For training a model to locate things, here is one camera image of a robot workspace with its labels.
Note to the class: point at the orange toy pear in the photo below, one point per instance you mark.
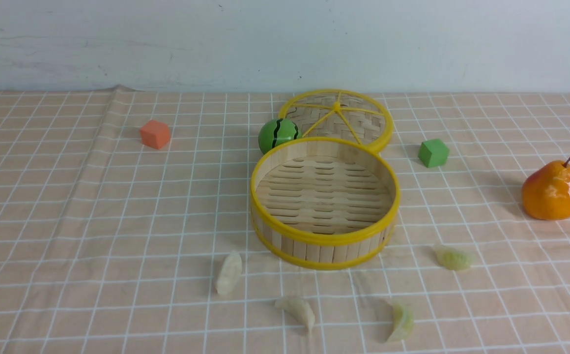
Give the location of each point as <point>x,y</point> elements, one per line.
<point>546,192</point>

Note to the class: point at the pale white dumpling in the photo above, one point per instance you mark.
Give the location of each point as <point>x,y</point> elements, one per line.
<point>299,308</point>

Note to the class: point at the green toy watermelon ball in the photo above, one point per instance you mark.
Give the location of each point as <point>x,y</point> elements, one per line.
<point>276,132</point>

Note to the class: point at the green cube block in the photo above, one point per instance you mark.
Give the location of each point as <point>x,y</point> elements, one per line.
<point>433,153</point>

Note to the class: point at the checkered beige tablecloth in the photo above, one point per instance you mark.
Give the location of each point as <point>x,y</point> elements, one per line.
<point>111,247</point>

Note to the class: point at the orange cube block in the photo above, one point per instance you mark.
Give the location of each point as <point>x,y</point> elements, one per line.
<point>155,134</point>

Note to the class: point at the light green dumpling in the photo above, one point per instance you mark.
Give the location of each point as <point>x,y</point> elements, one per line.
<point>452,258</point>

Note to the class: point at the bamboo steamer lid yellow rim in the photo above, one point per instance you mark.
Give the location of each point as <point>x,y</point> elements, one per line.
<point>342,114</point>

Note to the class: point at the greenish dumpling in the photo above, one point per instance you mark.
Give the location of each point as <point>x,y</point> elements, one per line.
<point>403,321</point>

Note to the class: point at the bamboo steamer tray yellow rim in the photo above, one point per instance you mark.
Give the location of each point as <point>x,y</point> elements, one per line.
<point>324,203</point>

